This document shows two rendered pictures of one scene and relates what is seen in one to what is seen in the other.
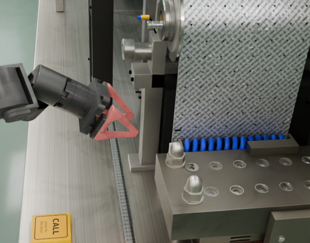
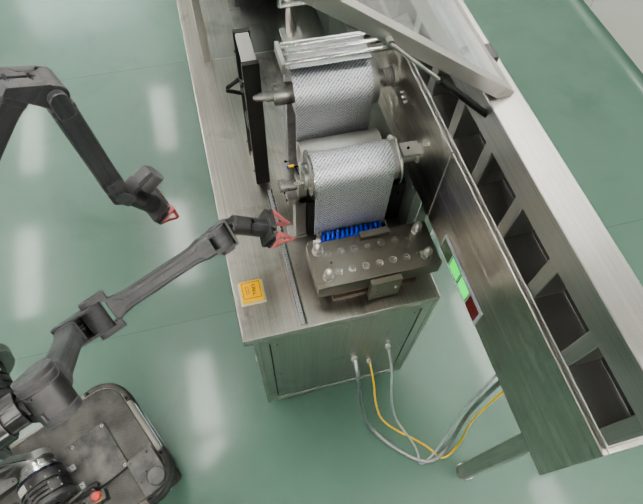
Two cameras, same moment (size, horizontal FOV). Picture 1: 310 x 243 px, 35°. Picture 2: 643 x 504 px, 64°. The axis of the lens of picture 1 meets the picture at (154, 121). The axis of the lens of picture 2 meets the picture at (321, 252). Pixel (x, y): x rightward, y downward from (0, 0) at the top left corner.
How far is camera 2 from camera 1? 0.86 m
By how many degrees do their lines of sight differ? 27
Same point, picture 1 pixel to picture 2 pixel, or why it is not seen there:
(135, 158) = (291, 230)
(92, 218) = (272, 278)
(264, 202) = (366, 275)
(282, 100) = (379, 206)
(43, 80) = (239, 228)
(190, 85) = (323, 210)
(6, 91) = (221, 242)
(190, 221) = (328, 290)
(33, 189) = (233, 261)
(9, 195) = (184, 193)
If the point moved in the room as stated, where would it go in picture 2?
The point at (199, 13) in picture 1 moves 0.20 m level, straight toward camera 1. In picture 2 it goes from (325, 181) to (323, 242)
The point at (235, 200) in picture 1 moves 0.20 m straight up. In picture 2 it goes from (351, 276) to (357, 242)
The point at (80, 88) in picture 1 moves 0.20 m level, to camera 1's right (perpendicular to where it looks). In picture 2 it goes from (259, 225) to (327, 223)
